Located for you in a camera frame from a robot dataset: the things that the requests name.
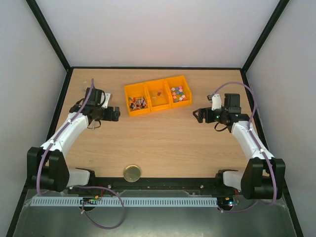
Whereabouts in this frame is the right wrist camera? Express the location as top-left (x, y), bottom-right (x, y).
top-left (207, 93), bottom-right (222, 111)

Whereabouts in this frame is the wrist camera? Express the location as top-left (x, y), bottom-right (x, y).
top-left (207, 93), bottom-right (222, 111)
top-left (101, 92), bottom-right (112, 109)

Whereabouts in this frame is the grey slotted cable duct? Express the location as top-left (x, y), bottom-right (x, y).
top-left (30, 197), bottom-right (218, 207)

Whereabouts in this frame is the gold jar lid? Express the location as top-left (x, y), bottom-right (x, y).
top-left (123, 164), bottom-right (141, 183)

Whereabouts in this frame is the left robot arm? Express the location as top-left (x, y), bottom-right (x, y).
top-left (27, 86), bottom-right (120, 196)

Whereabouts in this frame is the clear glass jar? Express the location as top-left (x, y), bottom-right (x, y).
top-left (82, 80), bottom-right (91, 90)

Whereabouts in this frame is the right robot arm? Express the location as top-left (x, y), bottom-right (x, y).
top-left (193, 93), bottom-right (285, 201)

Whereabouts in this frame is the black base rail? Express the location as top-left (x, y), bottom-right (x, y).
top-left (24, 175), bottom-right (287, 196)

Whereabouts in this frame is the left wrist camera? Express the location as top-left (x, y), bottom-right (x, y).
top-left (101, 92), bottom-right (112, 109)

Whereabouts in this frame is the yellow lollipop bin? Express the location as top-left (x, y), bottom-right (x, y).
top-left (124, 82), bottom-right (151, 117)

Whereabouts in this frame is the yellow star candy bin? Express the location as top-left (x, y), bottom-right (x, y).
top-left (165, 76), bottom-right (193, 108)

